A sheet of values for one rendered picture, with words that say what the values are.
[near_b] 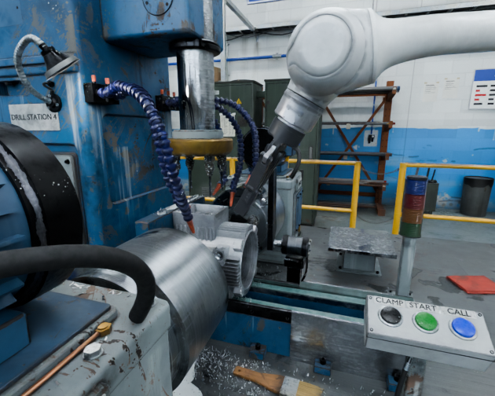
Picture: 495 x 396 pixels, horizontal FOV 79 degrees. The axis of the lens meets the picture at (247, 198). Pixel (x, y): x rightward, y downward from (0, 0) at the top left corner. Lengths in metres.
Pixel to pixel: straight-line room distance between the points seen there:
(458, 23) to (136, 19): 0.60
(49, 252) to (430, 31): 0.50
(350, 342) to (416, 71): 5.42
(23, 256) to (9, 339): 0.11
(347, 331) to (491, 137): 5.60
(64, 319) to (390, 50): 0.51
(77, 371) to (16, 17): 0.76
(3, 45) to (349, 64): 0.77
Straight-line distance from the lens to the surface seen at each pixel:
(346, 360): 0.82
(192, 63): 0.77
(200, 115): 0.75
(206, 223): 0.77
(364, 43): 0.45
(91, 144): 0.77
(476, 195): 5.82
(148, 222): 0.74
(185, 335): 0.49
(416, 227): 1.05
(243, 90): 4.11
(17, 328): 0.34
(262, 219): 0.99
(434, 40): 0.52
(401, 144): 5.87
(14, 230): 0.31
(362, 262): 1.29
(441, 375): 0.92
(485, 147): 6.18
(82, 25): 0.80
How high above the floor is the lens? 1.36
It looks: 13 degrees down
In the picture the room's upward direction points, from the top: straight up
